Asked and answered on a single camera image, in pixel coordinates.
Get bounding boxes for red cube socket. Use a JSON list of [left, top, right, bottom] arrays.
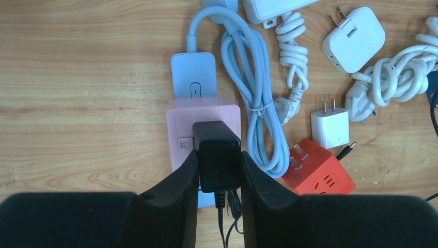
[[282, 138, 356, 195]]

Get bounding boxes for long black cable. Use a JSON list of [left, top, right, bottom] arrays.
[[424, 90, 438, 203]]

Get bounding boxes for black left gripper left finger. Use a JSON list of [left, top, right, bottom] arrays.
[[1, 151, 198, 247]]

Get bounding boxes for white coiled power strip cable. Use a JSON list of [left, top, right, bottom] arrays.
[[273, 11, 310, 125]]

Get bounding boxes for white adapter with coiled cable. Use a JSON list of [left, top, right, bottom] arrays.
[[345, 17, 437, 122]]

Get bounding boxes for pink cube socket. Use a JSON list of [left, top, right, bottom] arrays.
[[166, 96, 241, 172]]

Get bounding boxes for small white charger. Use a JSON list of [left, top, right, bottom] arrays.
[[310, 99, 350, 149]]

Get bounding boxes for light blue coiled cable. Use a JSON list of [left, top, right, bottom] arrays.
[[186, 0, 291, 179]]

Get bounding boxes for white colourful power strip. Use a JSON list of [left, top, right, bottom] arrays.
[[242, 0, 318, 29]]

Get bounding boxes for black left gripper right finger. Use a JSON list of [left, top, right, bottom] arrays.
[[241, 152, 437, 247]]

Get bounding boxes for white square adapter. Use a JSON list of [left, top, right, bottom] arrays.
[[322, 7, 386, 74]]

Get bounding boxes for light blue power strip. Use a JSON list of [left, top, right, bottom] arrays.
[[171, 52, 217, 99]]

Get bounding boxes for blue cube socket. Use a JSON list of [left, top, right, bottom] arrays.
[[426, 71, 438, 104]]

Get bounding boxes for small black power adapter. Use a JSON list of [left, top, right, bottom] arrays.
[[193, 121, 241, 193]]

